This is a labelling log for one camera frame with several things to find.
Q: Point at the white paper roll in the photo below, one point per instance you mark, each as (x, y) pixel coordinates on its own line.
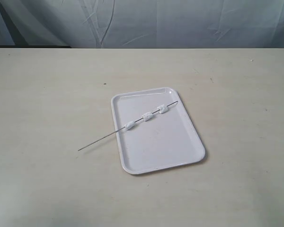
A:
(129, 125)
(162, 109)
(147, 116)

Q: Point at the thin metal skewer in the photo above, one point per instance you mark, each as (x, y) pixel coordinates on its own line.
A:
(122, 128)

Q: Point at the white rectangular plastic tray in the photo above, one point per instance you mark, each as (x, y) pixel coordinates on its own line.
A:
(167, 140)

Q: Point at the grey-blue backdrop cloth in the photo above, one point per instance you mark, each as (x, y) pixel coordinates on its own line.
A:
(143, 23)

